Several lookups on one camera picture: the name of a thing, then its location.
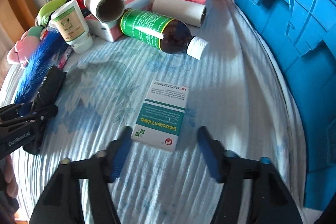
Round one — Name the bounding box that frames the pink pig plush green shirt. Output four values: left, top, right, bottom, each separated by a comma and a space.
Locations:
7, 26, 44, 67

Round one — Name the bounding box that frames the white jar green label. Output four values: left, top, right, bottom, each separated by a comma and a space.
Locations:
51, 0, 93, 54

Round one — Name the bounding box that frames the white teal medicine box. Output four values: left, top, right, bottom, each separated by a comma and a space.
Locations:
131, 80, 189, 152

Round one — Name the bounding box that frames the white paper roll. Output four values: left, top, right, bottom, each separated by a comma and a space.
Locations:
83, 0, 125, 23

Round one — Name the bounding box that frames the brown bottle green label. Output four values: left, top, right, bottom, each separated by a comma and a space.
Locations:
120, 9, 209, 60

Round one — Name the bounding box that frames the person left hand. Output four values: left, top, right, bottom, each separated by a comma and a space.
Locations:
3, 155, 19, 198

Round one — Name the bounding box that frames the blue brush with bristles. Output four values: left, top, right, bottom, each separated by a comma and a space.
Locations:
14, 29, 68, 155

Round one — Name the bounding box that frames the red Tylenol box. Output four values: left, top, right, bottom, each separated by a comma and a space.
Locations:
54, 46, 73, 70

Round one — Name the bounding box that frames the light green frog plush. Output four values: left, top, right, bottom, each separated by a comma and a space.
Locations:
35, 0, 67, 27

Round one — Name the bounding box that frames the pink white tissue pack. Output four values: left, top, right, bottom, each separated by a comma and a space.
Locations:
85, 0, 153, 42

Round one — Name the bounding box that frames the white plastic bag roll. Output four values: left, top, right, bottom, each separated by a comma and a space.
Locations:
152, 0, 207, 27

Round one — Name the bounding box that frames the blue plastic storage crate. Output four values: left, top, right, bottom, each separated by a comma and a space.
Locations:
235, 0, 335, 210

